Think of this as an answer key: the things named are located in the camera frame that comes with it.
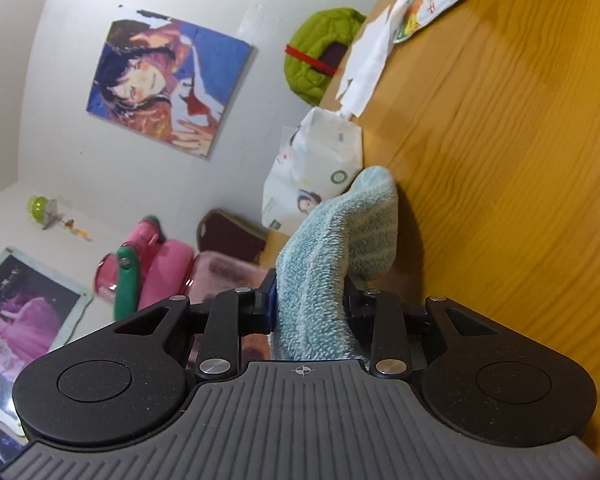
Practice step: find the crumpled white paper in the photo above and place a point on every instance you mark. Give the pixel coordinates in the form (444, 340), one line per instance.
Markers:
(367, 60)

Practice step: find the grey cleaning cloth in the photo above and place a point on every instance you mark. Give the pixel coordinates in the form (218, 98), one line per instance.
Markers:
(320, 270)

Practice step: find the pink dress wall poster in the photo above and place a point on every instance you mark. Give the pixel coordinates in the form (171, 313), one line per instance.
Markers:
(17, 310)

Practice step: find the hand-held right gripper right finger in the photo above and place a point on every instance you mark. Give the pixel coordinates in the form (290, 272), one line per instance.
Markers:
(380, 322)

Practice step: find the anime wall poster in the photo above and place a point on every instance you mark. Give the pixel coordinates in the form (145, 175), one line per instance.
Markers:
(167, 82)

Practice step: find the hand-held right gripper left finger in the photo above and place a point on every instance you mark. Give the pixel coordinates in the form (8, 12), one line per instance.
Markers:
(268, 302)

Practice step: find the green quilted jacket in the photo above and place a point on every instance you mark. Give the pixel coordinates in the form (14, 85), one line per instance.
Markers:
(317, 52)

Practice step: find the green wall ornament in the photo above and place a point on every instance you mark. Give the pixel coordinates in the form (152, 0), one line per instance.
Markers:
(44, 209)

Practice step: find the white tissue pack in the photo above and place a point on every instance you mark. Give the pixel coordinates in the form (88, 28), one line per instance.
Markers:
(312, 170)

